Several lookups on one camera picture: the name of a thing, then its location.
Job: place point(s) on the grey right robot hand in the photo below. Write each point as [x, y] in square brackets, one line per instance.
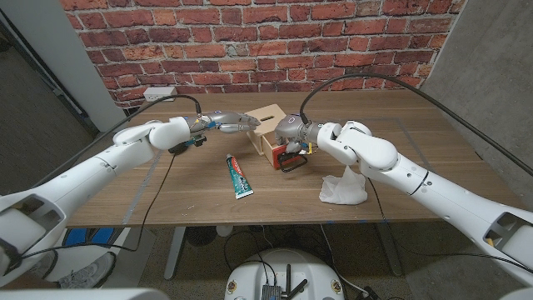
[293, 129]

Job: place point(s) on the grey sneaker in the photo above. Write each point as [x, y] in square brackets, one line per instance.
[43, 262]
[87, 273]

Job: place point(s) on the person leg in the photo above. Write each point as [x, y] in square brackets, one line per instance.
[25, 283]

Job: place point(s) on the white robot torso base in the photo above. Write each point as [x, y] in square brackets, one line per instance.
[250, 275]

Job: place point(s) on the wooden drawer with red front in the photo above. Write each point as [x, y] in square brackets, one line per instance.
[270, 152]

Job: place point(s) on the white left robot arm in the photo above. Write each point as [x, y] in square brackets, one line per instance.
[104, 164]

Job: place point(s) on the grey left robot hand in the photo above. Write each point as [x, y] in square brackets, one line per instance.
[227, 120]

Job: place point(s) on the grey table leg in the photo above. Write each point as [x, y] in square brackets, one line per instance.
[389, 250]

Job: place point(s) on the wooden box with slot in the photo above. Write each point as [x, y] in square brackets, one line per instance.
[266, 116]

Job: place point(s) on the white crumpled tissue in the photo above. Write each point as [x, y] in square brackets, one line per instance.
[343, 191]

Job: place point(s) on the white table leg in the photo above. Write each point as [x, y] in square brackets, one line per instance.
[175, 250]

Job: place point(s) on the white board with blue pedals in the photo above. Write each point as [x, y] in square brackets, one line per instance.
[87, 235]

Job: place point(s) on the white power outlet strip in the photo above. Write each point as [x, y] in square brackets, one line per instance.
[160, 91]

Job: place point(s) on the grey box with black antennas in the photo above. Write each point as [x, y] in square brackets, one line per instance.
[271, 292]

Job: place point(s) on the green red toothpaste tube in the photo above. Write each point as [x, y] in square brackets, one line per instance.
[238, 177]

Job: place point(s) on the black round floor object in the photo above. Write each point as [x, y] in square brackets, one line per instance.
[200, 235]

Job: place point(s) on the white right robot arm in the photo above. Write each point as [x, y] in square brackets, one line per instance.
[416, 183]

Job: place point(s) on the printed brick wall backdrop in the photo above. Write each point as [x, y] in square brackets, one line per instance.
[266, 46]

